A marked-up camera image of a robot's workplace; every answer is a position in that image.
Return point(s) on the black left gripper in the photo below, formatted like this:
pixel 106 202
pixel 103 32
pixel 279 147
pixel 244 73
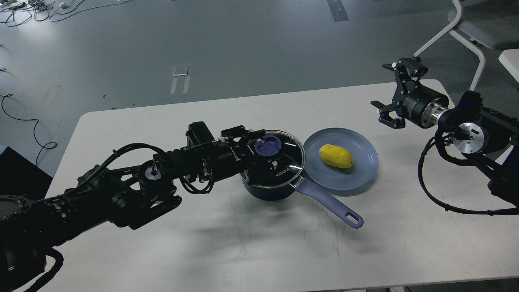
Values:
pixel 232 154

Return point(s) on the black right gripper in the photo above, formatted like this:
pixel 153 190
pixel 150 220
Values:
pixel 418 106

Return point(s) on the glass pot lid blue knob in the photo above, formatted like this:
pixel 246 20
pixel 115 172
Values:
pixel 279 160

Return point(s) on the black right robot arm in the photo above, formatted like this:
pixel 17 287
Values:
pixel 468 134

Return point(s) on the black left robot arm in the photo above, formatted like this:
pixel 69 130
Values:
pixel 131 188

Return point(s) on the blue round plate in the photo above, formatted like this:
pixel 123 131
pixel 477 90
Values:
pixel 365 160

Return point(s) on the white table corner right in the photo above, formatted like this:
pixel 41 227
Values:
pixel 510 60

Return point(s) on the white office chair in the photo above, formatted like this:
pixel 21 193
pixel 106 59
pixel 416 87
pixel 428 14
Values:
pixel 491 23

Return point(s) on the black box at left edge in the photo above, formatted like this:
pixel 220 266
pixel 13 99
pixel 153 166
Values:
pixel 18 176

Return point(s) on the dark blue saucepan purple handle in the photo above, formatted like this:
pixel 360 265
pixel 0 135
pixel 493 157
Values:
pixel 306 187

